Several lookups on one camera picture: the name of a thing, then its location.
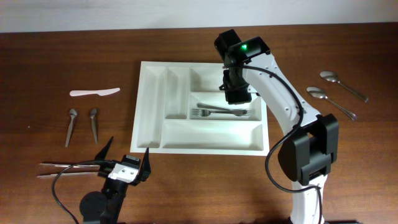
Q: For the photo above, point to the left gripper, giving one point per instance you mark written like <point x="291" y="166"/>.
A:
<point x="106" y="170"/>

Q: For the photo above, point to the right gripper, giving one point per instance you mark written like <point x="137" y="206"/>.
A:
<point x="237" y="97"/>

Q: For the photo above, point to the silver fork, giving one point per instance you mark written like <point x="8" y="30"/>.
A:
<point x="201" y="105"/>
<point x="205" y="112"/>

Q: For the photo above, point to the large silver spoon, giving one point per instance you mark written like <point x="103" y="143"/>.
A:
<point x="321" y="94"/>
<point x="333" y="77"/>

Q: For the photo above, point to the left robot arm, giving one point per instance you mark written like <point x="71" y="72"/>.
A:
<point x="104" y="206"/>

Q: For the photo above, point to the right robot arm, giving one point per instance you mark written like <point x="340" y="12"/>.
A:
<point x="300" y="162"/>

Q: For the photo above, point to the small silver teaspoon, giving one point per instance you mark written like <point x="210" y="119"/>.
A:
<point x="73" y="115"/>
<point x="93" y="114"/>

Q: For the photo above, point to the white cutlery tray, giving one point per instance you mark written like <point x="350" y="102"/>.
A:
<point x="167" y="94"/>

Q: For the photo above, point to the white plastic knife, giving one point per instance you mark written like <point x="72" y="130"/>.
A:
<point x="104" y="92"/>

